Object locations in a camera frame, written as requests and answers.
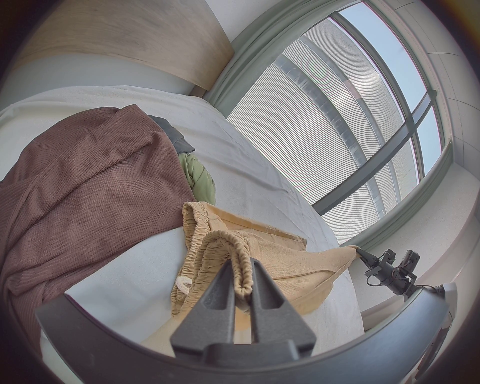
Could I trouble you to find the brown garment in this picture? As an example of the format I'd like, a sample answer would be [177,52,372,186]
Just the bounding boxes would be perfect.
[0,104,197,353]

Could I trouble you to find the black garment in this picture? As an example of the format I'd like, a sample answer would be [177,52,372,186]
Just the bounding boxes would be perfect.
[148,115,196,156]

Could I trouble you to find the bed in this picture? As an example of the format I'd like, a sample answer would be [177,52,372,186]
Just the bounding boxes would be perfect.
[0,0,366,361]

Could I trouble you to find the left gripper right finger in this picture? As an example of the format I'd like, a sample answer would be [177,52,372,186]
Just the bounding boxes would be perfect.
[249,259,316,356]

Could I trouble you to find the green garment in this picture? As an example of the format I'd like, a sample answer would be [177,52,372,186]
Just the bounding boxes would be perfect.
[178,153,216,205]

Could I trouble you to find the window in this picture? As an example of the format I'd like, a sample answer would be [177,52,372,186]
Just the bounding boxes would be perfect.
[225,0,449,244]

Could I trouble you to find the grey-green curtain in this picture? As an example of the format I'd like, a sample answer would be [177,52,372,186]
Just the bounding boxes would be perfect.
[339,140,456,250]
[202,0,370,111]

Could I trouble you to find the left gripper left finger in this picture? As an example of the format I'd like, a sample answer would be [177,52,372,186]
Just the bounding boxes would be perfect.
[170,259,238,357]

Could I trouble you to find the tan shorts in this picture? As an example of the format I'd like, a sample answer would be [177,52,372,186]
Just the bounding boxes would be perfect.
[140,201,362,355]

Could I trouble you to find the pale blue garment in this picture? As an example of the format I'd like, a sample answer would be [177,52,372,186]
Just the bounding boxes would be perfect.
[39,225,188,361]

